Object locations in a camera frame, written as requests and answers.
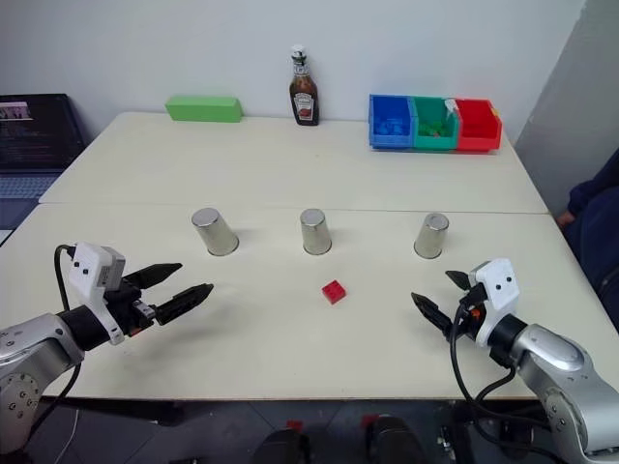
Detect red toy brick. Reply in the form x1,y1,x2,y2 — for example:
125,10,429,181
321,278,351,305

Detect ketchup bottle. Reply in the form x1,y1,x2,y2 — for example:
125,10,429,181
288,44,321,128

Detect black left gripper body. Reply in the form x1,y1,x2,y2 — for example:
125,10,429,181
103,276,162,338

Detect steel cup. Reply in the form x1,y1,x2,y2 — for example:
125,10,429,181
298,208,334,256
190,207,241,257
412,212,451,260

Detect green storage bin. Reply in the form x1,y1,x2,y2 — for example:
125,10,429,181
410,95,460,152

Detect red storage bin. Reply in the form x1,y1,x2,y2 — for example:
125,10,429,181
454,98,503,155

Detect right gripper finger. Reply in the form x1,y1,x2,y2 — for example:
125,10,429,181
410,291,456,335
444,270,474,292

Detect person in dark blue clothes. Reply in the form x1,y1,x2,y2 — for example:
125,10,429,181
566,144,619,334

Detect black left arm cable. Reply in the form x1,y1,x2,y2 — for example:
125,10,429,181
53,244,82,405

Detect green small parts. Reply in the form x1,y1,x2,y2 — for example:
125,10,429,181
417,120,449,138

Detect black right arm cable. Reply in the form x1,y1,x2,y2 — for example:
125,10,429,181
447,305,550,426

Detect dark laptop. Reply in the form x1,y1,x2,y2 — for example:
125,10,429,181
0,93,87,234

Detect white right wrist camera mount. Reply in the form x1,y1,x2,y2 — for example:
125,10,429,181
467,257,522,348

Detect green rectangular box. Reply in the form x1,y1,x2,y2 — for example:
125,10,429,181
163,94,244,124

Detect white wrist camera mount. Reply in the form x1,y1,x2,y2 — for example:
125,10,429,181
67,242,128,346
467,257,522,348

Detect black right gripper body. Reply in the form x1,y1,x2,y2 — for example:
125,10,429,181
451,283,486,340

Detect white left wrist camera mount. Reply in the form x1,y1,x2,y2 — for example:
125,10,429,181
67,242,128,346

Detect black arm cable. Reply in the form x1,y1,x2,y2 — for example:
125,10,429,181
447,305,550,426
53,244,82,405

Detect blue storage bin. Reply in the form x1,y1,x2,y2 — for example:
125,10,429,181
368,93,417,151

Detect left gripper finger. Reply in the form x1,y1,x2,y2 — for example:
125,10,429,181
153,282,216,327
124,262,185,292

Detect blue small parts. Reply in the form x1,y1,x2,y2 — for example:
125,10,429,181
377,115,408,136

